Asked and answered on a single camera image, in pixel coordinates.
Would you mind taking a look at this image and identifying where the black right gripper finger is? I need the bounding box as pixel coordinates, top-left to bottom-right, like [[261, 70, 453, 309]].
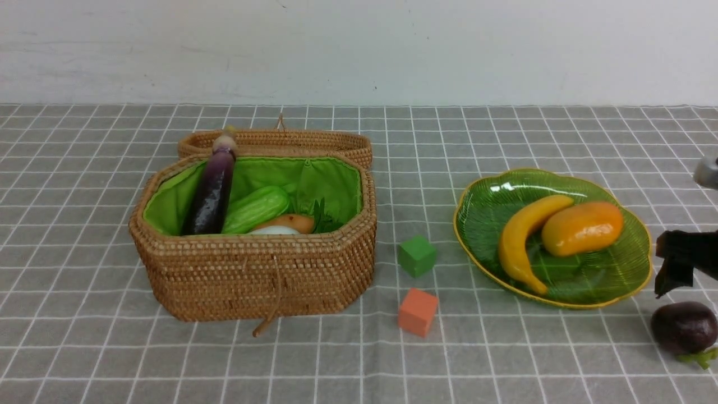
[[654, 230, 717, 299]]

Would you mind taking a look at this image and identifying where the orange yellow mango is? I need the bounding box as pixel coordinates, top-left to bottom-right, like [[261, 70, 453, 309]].
[[541, 201, 625, 256]]

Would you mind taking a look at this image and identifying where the yellow banana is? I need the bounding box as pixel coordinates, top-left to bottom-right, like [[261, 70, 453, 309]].
[[498, 195, 574, 296]]

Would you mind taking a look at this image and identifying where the brown potato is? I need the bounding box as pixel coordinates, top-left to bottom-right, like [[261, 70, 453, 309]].
[[258, 214, 315, 233]]

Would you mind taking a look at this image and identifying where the white radish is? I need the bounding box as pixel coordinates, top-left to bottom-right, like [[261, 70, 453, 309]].
[[248, 225, 300, 235]]

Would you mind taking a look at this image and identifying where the green cucumber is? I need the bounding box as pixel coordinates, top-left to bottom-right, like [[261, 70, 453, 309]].
[[222, 186, 291, 235]]

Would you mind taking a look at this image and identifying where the purple eggplant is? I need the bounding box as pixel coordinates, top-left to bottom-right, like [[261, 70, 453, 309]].
[[180, 130, 238, 236]]

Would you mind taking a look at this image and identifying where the dark purple mangosteen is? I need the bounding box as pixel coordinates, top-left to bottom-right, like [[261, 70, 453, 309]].
[[650, 301, 717, 370]]

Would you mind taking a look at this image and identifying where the green glass plate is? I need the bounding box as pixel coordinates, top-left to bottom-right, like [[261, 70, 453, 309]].
[[453, 168, 653, 309]]

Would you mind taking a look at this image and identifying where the green foam block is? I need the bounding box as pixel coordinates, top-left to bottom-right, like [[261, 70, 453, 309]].
[[397, 235, 438, 278]]

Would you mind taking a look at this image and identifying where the orange foam block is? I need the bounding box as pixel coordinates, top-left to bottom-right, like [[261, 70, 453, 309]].
[[398, 287, 439, 338]]

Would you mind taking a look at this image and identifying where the woven wicker basket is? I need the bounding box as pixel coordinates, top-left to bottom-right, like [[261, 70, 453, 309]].
[[128, 150, 378, 337]]

